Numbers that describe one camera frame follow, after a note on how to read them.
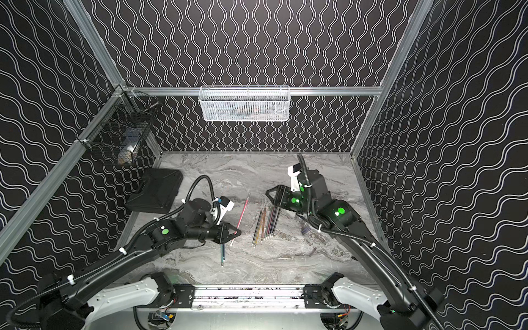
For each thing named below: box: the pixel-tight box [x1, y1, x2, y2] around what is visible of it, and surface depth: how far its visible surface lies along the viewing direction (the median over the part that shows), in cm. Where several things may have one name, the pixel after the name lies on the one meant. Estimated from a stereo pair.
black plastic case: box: [125, 168, 184, 214], surface depth 100 cm
